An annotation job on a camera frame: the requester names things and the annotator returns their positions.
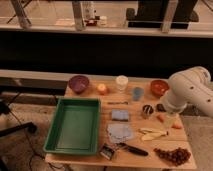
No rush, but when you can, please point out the green plastic tray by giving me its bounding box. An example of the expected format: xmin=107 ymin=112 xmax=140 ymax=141
xmin=44 ymin=98 xmax=101 ymax=155

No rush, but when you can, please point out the blue plastic cup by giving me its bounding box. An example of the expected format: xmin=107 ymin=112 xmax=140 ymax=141
xmin=132 ymin=87 xmax=144 ymax=101

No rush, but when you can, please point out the light blue towel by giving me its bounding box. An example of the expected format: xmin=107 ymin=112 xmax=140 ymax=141
xmin=107 ymin=123 xmax=134 ymax=144

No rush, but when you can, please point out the small metal cup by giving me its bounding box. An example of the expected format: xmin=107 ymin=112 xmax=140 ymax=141
xmin=142 ymin=105 xmax=154 ymax=119

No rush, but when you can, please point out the orange bowl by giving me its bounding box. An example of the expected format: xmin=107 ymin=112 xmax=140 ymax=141
xmin=150 ymin=80 xmax=169 ymax=97

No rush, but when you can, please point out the white plastic cup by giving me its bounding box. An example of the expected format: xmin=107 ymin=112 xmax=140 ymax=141
xmin=115 ymin=75 xmax=128 ymax=92

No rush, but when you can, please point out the black office chair base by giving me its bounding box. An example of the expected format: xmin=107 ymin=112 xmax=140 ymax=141
xmin=0 ymin=99 xmax=37 ymax=137

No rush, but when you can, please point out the purple bowl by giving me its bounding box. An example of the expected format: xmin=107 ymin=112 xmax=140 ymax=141
xmin=68 ymin=75 xmax=90 ymax=94

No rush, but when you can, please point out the black handled peeler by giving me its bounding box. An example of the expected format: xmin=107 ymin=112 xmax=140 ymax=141
xmin=117 ymin=143 xmax=149 ymax=156

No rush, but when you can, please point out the bunch of dark grapes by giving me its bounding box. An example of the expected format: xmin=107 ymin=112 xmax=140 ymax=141
xmin=154 ymin=148 xmax=191 ymax=166

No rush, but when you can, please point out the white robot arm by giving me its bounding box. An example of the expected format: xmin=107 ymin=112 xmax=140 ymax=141
xmin=161 ymin=66 xmax=213 ymax=118

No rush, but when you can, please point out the orange carrot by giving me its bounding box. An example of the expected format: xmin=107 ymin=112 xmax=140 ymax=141
xmin=157 ymin=114 xmax=182 ymax=129

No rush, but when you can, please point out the red yellow apple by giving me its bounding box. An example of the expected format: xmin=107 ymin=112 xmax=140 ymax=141
xmin=97 ymin=84 xmax=108 ymax=95

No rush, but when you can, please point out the thin metal utensil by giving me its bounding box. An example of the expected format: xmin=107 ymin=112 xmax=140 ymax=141
xmin=107 ymin=101 xmax=129 ymax=105

